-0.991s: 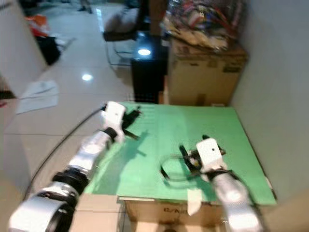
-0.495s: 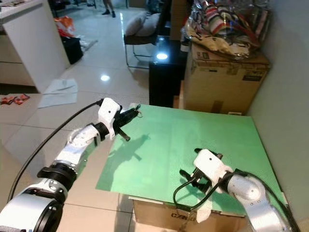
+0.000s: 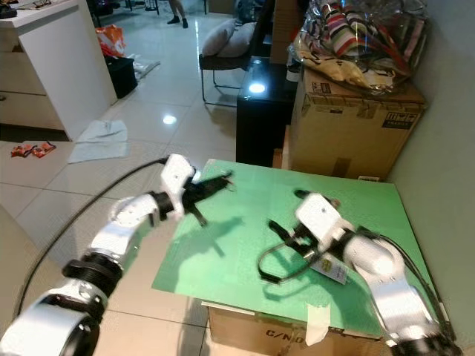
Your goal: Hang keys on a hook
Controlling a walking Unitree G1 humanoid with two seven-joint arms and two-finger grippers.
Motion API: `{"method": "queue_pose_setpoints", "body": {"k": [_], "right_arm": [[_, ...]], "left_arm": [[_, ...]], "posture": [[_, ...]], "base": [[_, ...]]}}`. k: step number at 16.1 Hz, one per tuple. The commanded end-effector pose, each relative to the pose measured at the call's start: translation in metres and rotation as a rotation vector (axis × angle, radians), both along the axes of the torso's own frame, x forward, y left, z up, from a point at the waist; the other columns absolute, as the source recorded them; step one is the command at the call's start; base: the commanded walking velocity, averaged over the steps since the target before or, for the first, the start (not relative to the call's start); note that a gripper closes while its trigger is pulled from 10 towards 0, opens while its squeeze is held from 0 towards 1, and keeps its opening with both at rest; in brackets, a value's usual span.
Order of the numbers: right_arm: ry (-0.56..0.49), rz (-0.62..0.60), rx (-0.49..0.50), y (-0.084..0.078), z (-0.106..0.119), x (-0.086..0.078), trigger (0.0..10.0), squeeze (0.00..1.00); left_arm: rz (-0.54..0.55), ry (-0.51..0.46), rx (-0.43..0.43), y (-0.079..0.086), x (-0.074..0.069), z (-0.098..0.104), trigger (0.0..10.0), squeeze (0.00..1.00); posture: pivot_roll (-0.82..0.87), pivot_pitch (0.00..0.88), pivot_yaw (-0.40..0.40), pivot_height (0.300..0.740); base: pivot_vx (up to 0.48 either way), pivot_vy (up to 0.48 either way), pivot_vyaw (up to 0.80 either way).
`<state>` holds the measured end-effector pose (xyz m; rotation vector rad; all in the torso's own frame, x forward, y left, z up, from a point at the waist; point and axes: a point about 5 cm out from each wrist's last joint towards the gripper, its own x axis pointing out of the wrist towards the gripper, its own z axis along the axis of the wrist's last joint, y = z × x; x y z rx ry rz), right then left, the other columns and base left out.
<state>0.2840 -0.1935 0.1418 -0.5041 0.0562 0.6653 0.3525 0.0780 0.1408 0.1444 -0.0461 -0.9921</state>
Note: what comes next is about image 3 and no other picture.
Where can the glossy black cabinet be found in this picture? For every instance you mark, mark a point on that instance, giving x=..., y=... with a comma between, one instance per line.
x=263, y=126

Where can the white counter cabinet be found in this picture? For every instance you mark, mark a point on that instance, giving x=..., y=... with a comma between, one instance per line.
x=74, y=67

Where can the orange shopping bag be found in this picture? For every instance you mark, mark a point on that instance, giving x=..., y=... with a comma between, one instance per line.
x=110, y=41

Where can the key with white tag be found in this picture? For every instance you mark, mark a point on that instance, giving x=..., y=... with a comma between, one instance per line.
x=334, y=271

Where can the beige masking tape strip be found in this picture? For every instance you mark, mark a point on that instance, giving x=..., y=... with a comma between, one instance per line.
x=369, y=178
x=318, y=326

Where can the grey cushion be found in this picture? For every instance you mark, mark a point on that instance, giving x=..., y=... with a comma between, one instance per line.
x=243, y=38
x=217, y=38

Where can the large brown cardboard carton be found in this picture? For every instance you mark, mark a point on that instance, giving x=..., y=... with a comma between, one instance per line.
x=341, y=133

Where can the black metal frame chair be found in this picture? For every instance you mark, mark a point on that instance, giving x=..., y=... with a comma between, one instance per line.
x=219, y=61

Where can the white paper sheet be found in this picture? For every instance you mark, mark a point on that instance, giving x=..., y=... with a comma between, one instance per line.
x=147, y=68

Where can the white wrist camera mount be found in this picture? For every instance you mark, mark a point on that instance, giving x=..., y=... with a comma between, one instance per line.
x=178, y=178
x=320, y=216

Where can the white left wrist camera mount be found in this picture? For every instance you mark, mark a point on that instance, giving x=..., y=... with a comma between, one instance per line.
x=178, y=178

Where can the white plastic bottle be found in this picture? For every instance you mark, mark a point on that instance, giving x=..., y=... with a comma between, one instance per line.
x=294, y=70

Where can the black controller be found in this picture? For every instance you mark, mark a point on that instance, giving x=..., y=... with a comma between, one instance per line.
x=7, y=11

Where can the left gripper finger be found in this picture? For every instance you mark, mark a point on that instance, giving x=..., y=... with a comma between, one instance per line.
x=219, y=179
x=215, y=190

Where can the red snack packet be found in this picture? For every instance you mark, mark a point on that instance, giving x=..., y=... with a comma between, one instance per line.
x=43, y=147
x=21, y=150

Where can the low brown cardboard box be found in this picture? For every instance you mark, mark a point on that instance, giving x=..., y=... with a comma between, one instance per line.
x=267, y=337

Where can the tall brown carton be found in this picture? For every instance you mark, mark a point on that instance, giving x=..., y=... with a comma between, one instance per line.
x=286, y=22

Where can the white floor cloth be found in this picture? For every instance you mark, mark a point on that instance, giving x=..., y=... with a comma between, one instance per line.
x=98, y=139

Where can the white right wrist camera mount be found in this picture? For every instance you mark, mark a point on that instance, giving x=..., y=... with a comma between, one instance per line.
x=320, y=216

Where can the green flat sheet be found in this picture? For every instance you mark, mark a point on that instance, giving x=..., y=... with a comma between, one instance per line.
x=237, y=245

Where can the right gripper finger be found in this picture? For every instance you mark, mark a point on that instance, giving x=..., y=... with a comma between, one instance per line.
x=282, y=229
x=306, y=196

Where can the black bag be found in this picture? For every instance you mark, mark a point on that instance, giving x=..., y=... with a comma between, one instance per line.
x=121, y=76

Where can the person in dark shorts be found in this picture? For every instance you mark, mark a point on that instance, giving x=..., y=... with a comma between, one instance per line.
x=178, y=9

